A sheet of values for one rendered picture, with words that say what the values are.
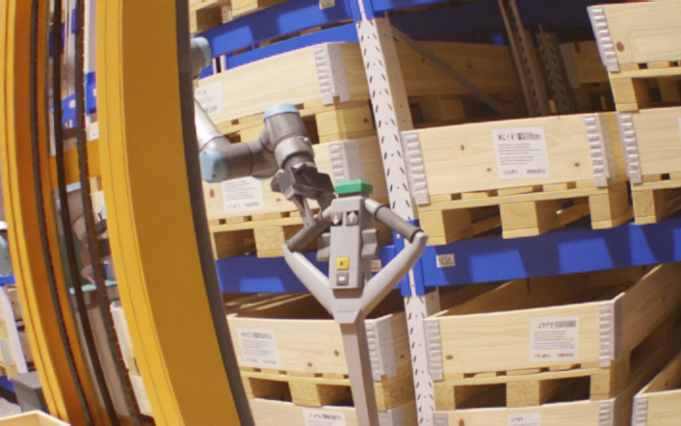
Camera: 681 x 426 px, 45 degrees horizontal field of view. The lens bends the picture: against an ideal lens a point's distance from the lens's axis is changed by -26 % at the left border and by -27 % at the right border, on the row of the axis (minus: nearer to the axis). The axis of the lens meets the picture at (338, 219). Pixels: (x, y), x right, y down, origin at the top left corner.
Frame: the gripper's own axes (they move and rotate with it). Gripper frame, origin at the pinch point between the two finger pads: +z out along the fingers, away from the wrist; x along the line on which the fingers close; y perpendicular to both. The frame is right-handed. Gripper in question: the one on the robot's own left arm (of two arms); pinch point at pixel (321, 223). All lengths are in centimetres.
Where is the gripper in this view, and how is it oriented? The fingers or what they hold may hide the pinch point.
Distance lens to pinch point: 255.2
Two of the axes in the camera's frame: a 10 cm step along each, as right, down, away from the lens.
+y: 6.4, -5.5, -5.4
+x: 7.0, 1.2, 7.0
